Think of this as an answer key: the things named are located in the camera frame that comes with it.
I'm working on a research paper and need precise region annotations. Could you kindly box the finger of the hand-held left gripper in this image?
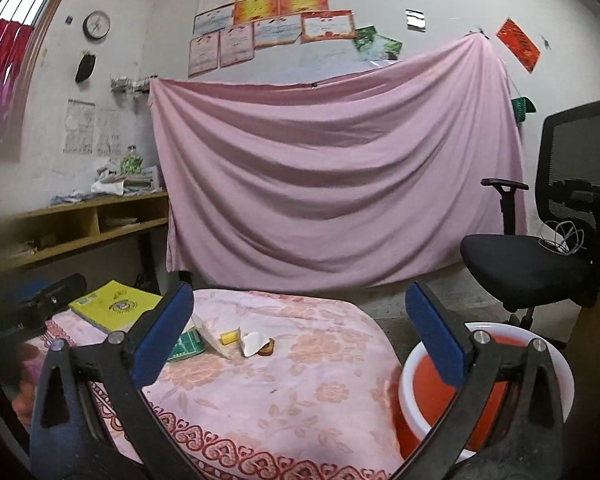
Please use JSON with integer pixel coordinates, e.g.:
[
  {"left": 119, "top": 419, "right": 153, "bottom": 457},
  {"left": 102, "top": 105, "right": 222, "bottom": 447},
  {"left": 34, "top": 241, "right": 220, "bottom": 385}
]
[
  {"left": 15, "top": 273, "right": 88, "bottom": 318},
  {"left": 5, "top": 280, "right": 51, "bottom": 303}
]

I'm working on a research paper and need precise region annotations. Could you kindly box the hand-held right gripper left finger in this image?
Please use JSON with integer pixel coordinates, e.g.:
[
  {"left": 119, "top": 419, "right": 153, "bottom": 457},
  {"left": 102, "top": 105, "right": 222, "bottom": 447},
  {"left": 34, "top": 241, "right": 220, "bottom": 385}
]
[{"left": 30, "top": 280, "right": 201, "bottom": 480}]

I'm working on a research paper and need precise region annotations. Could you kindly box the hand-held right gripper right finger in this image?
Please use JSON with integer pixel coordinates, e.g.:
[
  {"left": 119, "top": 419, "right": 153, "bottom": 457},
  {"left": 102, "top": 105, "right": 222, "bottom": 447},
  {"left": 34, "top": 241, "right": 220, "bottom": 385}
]
[{"left": 390, "top": 280, "right": 566, "bottom": 480}]

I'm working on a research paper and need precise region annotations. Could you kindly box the green packet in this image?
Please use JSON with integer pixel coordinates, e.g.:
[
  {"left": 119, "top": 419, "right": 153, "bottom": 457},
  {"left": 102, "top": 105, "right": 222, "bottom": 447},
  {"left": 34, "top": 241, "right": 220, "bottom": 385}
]
[{"left": 166, "top": 327, "right": 205, "bottom": 363}]

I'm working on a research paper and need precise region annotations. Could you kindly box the white paper wrapper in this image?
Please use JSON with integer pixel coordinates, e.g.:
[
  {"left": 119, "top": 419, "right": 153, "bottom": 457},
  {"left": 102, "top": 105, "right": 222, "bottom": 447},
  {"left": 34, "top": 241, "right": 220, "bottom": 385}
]
[{"left": 190, "top": 314, "right": 241, "bottom": 360}]

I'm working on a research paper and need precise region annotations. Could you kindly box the orange bucket with white rim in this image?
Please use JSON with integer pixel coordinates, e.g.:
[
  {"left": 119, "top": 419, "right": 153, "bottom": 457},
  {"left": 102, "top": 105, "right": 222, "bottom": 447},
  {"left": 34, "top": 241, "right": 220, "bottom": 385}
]
[{"left": 397, "top": 322, "right": 576, "bottom": 466}]

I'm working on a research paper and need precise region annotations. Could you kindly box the white paper scrap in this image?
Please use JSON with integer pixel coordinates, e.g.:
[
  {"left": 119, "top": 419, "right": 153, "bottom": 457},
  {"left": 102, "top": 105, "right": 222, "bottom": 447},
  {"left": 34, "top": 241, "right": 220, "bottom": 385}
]
[{"left": 238, "top": 331, "right": 270, "bottom": 358}]

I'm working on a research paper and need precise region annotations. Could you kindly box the yellow book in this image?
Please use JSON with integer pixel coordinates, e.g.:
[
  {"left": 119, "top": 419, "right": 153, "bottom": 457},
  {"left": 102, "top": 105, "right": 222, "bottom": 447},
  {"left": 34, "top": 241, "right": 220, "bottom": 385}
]
[{"left": 69, "top": 280, "right": 163, "bottom": 333}]

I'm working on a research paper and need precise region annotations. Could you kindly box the wooden shelf unit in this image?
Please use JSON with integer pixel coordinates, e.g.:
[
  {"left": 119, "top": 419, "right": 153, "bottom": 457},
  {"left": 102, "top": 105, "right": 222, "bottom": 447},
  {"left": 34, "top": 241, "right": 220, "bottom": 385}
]
[{"left": 0, "top": 191, "right": 170, "bottom": 281}]

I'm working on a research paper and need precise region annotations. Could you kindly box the pile of papers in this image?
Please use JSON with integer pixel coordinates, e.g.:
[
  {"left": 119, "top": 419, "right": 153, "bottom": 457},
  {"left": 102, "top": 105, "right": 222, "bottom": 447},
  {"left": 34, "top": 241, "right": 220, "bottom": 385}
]
[{"left": 50, "top": 157, "right": 143, "bottom": 206}]

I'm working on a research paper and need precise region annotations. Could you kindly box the black office chair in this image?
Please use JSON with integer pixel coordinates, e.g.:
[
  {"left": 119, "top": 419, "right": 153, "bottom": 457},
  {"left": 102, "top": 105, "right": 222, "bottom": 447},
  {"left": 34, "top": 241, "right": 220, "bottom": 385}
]
[{"left": 460, "top": 98, "right": 600, "bottom": 331}]

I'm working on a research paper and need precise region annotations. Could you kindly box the floral pink blanket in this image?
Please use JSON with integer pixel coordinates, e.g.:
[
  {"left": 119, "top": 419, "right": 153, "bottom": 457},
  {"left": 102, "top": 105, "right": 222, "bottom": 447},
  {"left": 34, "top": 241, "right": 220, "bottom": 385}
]
[{"left": 22, "top": 287, "right": 406, "bottom": 480}]

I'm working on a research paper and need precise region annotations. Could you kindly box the glass jar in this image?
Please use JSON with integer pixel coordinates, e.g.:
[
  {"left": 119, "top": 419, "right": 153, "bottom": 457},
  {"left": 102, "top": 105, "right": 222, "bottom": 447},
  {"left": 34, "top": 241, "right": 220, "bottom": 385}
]
[{"left": 121, "top": 145, "right": 143, "bottom": 173}]

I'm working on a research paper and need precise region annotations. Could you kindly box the pink hanging sheet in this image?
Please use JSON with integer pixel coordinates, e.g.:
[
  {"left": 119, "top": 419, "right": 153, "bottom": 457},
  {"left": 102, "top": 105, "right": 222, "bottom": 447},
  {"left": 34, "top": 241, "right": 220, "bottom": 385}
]
[{"left": 149, "top": 35, "right": 526, "bottom": 293}]

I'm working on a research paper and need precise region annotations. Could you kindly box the black hanging cap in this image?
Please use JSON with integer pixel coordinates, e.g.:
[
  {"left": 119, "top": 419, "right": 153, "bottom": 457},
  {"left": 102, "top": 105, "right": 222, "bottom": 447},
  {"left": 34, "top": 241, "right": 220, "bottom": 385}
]
[{"left": 75, "top": 50, "right": 97, "bottom": 83}]

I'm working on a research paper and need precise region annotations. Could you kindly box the red window cloth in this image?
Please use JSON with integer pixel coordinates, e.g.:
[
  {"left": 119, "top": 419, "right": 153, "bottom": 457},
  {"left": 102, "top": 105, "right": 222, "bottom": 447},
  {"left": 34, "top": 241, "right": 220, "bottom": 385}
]
[{"left": 0, "top": 17, "right": 33, "bottom": 133}]

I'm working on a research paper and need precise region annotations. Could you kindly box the green photo print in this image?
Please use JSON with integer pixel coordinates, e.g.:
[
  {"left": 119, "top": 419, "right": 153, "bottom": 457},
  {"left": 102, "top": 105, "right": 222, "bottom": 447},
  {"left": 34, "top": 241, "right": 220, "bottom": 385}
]
[
  {"left": 372, "top": 35, "right": 400, "bottom": 61},
  {"left": 354, "top": 26, "right": 378, "bottom": 53}
]

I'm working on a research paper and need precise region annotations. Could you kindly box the white cable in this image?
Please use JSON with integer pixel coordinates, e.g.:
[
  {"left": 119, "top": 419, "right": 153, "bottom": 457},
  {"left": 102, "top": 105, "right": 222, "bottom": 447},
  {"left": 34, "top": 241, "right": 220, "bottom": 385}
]
[{"left": 539, "top": 220, "right": 586, "bottom": 256}]

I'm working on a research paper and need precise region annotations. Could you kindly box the printed wall sheet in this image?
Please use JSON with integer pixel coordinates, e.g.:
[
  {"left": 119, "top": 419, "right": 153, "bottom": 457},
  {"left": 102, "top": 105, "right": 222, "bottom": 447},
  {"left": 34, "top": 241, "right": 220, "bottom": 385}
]
[{"left": 96, "top": 108, "right": 123, "bottom": 157}]

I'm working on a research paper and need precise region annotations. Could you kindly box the wall calendar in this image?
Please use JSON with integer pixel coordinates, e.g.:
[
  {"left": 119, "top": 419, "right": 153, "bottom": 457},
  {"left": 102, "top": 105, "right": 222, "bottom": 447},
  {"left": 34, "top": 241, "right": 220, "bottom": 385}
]
[{"left": 63, "top": 99, "right": 96, "bottom": 155}]

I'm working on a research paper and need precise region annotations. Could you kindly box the wire wall rack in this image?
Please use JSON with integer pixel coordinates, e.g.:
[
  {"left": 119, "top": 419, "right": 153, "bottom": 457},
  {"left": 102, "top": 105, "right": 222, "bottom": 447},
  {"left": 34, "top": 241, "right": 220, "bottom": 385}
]
[{"left": 111, "top": 75, "right": 153, "bottom": 95}]

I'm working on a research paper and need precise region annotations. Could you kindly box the wooden window frame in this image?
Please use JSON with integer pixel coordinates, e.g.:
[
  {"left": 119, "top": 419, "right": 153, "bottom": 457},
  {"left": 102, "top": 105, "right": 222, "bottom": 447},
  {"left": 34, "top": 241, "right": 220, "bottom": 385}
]
[{"left": 0, "top": 0, "right": 88, "bottom": 163}]

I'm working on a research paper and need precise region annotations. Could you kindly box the round wall clock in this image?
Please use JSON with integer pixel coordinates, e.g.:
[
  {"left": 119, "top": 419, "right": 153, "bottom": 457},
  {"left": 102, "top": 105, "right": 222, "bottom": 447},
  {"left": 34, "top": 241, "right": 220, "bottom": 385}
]
[{"left": 83, "top": 10, "right": 112, "bottom": 41}]

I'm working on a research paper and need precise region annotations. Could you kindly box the red paper wall decoration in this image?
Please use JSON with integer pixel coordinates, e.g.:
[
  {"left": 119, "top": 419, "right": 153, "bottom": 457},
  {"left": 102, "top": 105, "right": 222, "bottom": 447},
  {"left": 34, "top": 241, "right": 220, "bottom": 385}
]
[{"left": 496, "top": 18, "right": 541, "bottom": 74}]

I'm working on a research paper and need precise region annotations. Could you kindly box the group of wall certificates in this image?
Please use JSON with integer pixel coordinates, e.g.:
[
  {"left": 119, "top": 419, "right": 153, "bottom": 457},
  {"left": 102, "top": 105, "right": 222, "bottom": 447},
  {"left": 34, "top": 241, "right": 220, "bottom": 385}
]
[{"left": 187, "top": 0, "right": 382, "bottom": 78}]

